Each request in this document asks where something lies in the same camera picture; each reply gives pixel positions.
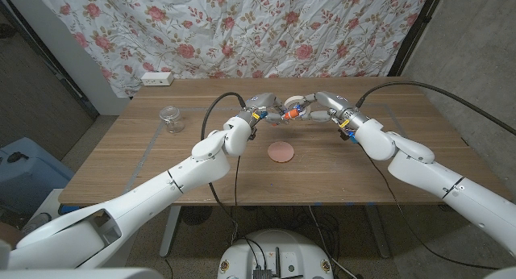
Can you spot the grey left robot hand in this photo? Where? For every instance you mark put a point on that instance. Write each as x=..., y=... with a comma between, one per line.
x=264, y=103

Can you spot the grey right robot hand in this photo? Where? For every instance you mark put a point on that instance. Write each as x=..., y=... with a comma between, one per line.
x=330, y=103

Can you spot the orange white glue stick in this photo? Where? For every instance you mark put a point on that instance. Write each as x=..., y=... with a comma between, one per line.
x=289, y=114

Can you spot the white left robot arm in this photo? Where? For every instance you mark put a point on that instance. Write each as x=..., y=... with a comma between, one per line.
x=201, y=166

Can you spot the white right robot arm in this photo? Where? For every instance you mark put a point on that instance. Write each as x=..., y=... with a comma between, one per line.
x=423, y=166

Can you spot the cream masking tape roll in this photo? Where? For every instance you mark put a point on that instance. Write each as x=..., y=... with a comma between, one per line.
x=293, y=98

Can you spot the small pink round plate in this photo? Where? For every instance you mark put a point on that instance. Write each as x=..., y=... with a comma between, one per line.
x=281, y=152

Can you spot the floral print backdrop cloth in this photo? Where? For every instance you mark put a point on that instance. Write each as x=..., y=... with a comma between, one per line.
x=242, y=29

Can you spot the clear glass jar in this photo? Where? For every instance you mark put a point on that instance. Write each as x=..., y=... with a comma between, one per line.
x=171, y=119

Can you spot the white power strip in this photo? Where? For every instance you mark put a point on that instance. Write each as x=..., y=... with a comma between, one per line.
x=157, y=78

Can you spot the black round floor fan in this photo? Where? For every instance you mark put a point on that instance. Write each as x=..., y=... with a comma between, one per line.
x=195, y=215

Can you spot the grey table leg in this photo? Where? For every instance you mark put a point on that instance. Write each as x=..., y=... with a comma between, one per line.
x=379, y=238

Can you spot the white robot torso base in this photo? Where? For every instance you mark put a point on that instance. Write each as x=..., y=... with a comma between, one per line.
x=282, y=246

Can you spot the white table leg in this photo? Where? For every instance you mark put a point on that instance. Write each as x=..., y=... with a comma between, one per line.
x=169, y=234

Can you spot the blue plastic bin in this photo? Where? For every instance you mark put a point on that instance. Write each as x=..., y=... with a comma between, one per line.
x=36, y=170

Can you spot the person in brown clothing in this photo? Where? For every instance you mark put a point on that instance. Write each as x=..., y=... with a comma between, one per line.
x=8, y=232

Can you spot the black backdrop frame post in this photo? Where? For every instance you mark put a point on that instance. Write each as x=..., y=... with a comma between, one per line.
x=415, y=33
x=70, y=87

